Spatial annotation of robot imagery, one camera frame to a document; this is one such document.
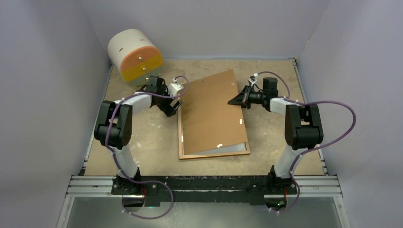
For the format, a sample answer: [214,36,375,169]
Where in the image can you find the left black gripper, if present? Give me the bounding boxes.
[156,85,181,116]

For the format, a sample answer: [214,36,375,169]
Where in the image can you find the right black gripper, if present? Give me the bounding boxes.
[228,84,266,110]

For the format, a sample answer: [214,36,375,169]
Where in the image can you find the brown frame backing board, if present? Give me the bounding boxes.
[180,69,248,155]

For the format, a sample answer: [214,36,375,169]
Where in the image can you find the plant photo print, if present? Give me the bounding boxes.
[193,142,247,155]

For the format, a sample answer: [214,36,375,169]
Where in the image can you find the wooden picture frame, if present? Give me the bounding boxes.
[177,106,250,160]

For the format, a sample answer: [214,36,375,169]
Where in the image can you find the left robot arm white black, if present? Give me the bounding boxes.
[94,76,189,194]

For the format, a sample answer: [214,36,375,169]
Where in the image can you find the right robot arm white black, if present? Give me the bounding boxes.
[228,77,324,193]

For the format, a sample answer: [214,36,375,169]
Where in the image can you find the round three-drawer cabinet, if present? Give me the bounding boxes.
[107,29,163,87]

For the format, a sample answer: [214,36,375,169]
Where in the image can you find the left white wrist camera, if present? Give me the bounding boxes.
[167,82,184,97]

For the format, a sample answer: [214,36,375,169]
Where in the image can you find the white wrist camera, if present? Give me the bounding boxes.
[167,82,184,97]
[248,73,259,87]

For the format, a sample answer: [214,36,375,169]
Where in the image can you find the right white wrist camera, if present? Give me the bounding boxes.
[248,73,259,87]

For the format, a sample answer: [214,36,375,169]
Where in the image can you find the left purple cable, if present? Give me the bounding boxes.
[104,75,190,220]

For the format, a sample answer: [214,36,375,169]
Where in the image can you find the purple cable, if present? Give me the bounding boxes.
[253,70,357,215]
[104,75,190,220]

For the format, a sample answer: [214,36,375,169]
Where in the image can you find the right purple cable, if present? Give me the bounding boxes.
[253,70,357,215]

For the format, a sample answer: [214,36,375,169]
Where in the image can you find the black aluminium mounting rail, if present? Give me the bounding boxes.
[67,175,342,208]

